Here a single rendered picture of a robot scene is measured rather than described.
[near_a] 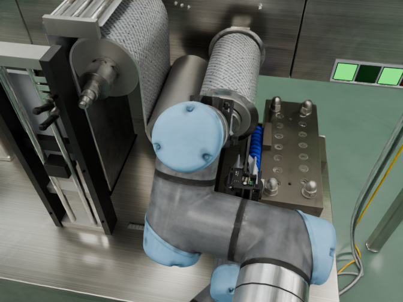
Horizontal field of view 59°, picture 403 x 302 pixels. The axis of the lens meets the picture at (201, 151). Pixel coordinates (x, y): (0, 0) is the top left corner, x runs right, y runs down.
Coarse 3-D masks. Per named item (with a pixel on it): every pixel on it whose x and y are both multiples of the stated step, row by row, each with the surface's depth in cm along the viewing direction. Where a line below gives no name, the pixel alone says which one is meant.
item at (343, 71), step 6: (342, 66) 97; (348, 66) 97; (354, 66) 97; (336, 72) 99; (342, 72) 99; (348, 72) 98; (354, 72) 98; (336, 78) 100; (342, 78) 100; (348, 78) 100
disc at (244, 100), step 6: (210, 90) 71; (216, 90) 71; (222, 90) 70; (228, 90) 70; (234, 90) 70; (228, 96) 71; (234, 96) 71; (240, 96) 71; (246, 96) 71; (246, 102) 72; (252, 102) 72; (252, 108) 72; (252, 114) 74; (252, 120) 75; (252, 126) 76; (246, 132) 78; (252, 132) 77; (240, 138) 79
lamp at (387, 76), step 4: (384, 68) 96; (388, 68) 96; (392, 68) 95; (384, 72) 96; (388, 72) 96; (392, 72) 96; (396, 72) 96; (400, 72) 96; (384, 76) 97; (388, 76) 97; (392, 76) 97; (396, 76) 97; (400, 76) 97; (380, 80) 98; (384, 80) 98; (388, 80) 98; (392, 80) 98; (396, 80) 98
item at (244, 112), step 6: (216, 96) 72; (222, 96) 71; (234, 102) 71; (240, 102) 72; (234, 108) 73; (240, 108) 72; (246, 108) 72; (240, 114) 73; (246, 114) 73; (246, 120) 74; (240, 126) 76; (246, 126) 76; (240, 132) 77
